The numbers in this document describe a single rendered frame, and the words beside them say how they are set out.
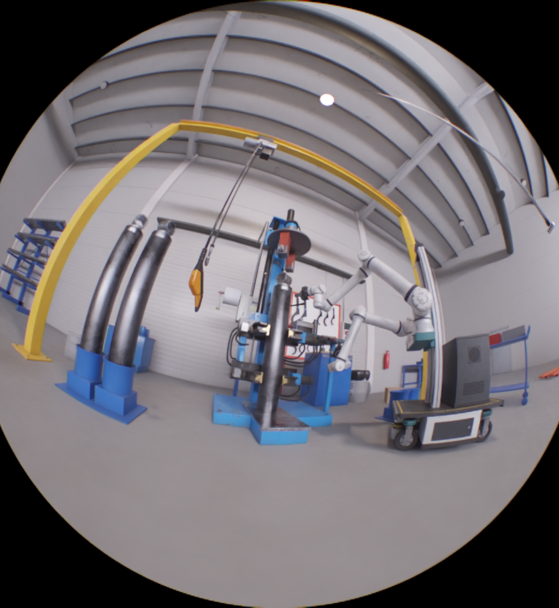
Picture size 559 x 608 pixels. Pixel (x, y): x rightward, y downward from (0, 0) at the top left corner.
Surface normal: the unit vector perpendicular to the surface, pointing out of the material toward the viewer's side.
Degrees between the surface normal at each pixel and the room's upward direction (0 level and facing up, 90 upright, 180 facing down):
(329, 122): 173
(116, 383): 90
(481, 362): 90
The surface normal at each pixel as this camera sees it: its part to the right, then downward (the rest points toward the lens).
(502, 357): -0.93, -0.23
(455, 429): -0.54, -0.35
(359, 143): -0.09, 0.90
